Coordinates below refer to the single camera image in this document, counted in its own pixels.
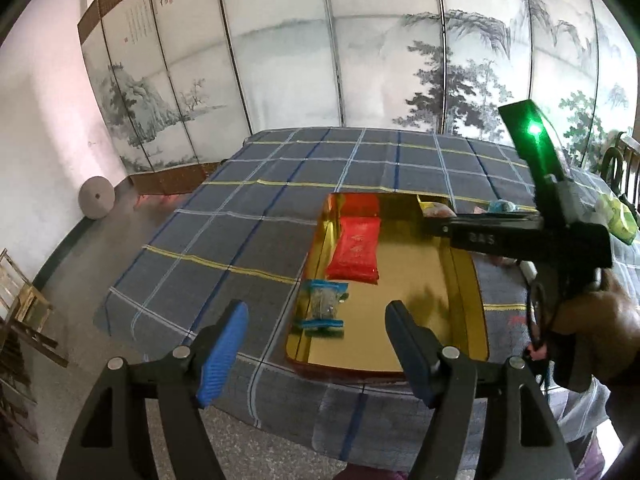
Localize teal small snack wrapper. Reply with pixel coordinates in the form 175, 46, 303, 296
487, 200, 518, 214

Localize red gold-lettered snack pack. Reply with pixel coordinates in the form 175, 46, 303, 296
326, 217, 381, 285

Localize clear bag orange puffs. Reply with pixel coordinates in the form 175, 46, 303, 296
421, 202, 456, 219

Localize person's right hand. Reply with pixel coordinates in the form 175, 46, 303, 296
529, 268, 640, 386

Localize grey plaid tablecloth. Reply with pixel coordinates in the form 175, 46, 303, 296
92, 127, 640, 474

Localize green tissue pack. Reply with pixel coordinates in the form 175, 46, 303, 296
594, 194, 639, 245

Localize red toffee tin gold interior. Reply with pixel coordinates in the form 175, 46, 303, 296
285, 193, 489, 384

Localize dark wooden chair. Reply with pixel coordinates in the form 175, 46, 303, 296
600, 132, 640, 222

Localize blue-ended clear candy packet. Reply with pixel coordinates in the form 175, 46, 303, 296
295, 280, 349, 334

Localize folded wooden chair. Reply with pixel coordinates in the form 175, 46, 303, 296
1, 248, 68, 443

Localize round grey stone disc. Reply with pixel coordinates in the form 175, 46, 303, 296
78, 176, 116, 220

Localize painted folding screen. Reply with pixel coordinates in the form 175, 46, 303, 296
78, 0, 639, 194

